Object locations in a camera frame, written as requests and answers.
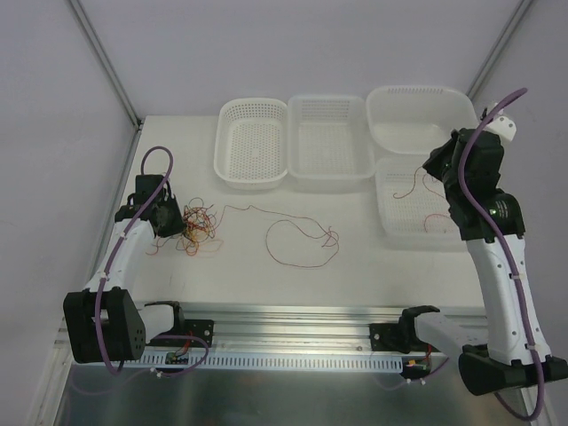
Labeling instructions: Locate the thin red wire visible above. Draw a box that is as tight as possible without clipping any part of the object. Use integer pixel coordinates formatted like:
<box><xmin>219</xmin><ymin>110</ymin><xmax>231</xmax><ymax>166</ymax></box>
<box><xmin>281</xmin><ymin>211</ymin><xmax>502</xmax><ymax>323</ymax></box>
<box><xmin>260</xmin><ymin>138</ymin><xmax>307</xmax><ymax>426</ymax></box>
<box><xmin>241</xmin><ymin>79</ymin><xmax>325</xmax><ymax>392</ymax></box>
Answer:
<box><xmin>392</xmin><ymin>167</ymin><xmax>458</xmax><ymax>235</ymax></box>

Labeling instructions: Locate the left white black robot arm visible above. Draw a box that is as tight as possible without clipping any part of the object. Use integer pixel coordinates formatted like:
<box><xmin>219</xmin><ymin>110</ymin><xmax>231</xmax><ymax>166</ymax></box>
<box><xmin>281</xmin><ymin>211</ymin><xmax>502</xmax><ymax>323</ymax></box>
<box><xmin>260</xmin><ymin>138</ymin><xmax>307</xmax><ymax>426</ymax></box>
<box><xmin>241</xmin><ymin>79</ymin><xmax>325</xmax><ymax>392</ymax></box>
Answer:
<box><xmin>63</xmin><ymin>174</ymin><xmax>186</xmax><ymax>364</ymax></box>

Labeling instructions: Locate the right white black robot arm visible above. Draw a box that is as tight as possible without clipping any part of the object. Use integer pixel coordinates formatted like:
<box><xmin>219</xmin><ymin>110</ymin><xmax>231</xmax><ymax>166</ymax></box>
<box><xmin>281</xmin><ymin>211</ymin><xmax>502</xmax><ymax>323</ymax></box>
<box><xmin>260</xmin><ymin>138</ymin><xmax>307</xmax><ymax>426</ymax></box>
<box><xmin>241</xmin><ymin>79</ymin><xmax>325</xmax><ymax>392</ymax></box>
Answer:
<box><xmin>398</xmin><ymin>129</ymin><xmax>567</xmax><ymax>396</ymax></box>

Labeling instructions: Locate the solid white tub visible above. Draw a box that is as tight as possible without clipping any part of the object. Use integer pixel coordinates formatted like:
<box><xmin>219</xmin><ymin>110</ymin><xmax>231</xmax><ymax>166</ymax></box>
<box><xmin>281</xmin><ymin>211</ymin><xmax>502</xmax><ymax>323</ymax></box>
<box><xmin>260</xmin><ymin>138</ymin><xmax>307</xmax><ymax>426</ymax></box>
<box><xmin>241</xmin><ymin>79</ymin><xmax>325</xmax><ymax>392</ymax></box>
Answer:
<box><xmin>366</xmin><ymin>85</ymin><xmax>478</xmax><ymax>155</ymax></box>

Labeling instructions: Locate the large perforated white basket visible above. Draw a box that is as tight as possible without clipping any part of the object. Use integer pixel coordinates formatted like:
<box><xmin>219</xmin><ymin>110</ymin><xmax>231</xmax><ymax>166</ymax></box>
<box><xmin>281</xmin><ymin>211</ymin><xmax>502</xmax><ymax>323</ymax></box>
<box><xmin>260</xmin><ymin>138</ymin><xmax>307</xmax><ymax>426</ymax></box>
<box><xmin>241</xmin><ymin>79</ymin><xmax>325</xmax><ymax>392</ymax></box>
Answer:
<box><xmin>375</xmin><ymin>154</ymin><xmax>465</xmax><ymax>251</ymax></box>

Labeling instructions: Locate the rounded perforated white basket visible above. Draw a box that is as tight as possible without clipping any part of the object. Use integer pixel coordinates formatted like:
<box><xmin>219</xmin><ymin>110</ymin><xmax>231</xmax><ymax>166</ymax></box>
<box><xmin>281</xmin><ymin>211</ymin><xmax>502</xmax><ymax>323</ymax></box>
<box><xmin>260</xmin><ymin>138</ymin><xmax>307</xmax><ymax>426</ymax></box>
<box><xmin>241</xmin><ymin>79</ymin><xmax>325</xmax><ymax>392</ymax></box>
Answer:
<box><xmin>213</xmin><ymin>98</ymin><xmax>288</xmax><ymax>191</ymax></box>

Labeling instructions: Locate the translucent middle white basket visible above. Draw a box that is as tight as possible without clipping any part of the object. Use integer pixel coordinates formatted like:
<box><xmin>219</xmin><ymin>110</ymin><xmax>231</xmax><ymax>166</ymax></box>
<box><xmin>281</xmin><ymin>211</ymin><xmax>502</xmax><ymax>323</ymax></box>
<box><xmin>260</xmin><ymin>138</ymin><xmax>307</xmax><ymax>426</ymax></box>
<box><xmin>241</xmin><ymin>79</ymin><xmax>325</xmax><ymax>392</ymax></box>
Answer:
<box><xmin>288</xmin><ymin>95</ymin><xmax>375</xmax><ymax>193</ymax></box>

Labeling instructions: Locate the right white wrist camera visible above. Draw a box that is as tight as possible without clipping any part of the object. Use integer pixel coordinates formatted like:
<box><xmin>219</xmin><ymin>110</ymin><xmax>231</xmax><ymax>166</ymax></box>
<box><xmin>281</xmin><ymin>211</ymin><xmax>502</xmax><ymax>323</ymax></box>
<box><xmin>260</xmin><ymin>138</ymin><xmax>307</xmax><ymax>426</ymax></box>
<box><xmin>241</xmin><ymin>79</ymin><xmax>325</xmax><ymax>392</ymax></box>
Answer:
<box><xmin>483</xmin><ymin>108</ymin><xmax>517</xmax><ymax>146</ymax></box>

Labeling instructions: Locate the right aluminium frame post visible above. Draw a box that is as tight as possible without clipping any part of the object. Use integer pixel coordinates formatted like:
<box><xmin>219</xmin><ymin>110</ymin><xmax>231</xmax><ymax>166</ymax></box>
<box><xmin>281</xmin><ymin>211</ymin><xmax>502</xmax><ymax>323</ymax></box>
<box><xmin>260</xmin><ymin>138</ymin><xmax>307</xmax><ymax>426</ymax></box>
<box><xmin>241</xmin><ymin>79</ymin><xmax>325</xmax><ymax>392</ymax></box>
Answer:
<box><xmin>466</xmin><ymin>0</ymin><xmax>535</xmax><ymax>103</ymax></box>

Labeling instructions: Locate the aluminium frame post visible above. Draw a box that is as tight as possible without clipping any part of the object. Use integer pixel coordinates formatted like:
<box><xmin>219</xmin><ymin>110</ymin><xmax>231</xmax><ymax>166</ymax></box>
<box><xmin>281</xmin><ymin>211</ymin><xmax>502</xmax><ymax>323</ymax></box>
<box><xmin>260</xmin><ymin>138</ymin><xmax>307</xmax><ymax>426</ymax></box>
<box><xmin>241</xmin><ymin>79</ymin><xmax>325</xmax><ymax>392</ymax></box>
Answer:
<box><xmin>65</xmin><ymin>0</ymin><xmax>143</xmax><ymax>130</ymax></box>
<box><xmin>466</xmin><ymin>0</ymin><xmax>535</xmax><ymax>103</ymax></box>

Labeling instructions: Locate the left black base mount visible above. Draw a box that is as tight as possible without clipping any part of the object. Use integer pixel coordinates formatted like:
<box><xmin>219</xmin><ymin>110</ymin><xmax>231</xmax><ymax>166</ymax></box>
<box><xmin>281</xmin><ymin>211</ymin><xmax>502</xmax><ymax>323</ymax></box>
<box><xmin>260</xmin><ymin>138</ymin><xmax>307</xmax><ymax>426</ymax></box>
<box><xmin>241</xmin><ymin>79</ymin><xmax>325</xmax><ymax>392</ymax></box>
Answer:
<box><xmin>149</xmin><ymin>319</ymin><xmax>215</xmax><ymax>350</ymax></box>

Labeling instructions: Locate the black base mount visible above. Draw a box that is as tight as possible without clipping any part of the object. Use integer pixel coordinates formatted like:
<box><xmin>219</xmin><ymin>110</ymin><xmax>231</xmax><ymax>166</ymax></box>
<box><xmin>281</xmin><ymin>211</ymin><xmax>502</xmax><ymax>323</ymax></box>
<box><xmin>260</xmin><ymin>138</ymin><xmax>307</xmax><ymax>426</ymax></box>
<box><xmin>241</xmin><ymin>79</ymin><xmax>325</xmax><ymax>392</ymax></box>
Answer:
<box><xmin>368</xmin><ymin>323</ymin><xmax>408</xmax><ymax>353</ymax></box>
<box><xmin>149</xmin><ymin>319</ymin><xmax>215</xmax><ymax>350</ymax></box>

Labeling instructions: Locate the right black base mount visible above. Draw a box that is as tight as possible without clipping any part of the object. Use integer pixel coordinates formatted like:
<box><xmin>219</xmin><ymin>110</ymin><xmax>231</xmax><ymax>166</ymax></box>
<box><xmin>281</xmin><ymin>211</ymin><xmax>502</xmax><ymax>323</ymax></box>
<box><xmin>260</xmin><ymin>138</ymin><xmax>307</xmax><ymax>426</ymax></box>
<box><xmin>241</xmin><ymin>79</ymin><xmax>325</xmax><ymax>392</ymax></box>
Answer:
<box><xmin>368</xmin><ymin>323</ymin><xmax>408</xmax><ymax>353</ymax></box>

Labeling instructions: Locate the white slotted cable duct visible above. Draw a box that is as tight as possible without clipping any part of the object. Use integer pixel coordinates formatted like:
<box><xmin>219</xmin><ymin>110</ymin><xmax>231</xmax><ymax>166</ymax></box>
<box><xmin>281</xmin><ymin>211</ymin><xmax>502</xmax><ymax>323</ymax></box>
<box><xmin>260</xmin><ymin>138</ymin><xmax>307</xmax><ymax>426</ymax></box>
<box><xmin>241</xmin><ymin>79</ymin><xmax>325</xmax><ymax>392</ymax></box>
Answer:
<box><xmin>129</xmin><ymin>351</ymin><xmax>403</xmax><ymax>374</ymax></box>

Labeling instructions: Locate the left aluminium frame post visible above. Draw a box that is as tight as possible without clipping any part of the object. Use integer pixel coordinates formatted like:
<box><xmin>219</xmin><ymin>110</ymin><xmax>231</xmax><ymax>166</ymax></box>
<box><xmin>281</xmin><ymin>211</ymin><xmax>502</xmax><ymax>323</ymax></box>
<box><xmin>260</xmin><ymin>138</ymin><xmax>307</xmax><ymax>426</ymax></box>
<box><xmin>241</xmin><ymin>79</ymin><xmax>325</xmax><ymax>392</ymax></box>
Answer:
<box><xmin>65</xmin><ymin>0</ymin><xmax>143</xmax><ymax>130</ymax></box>

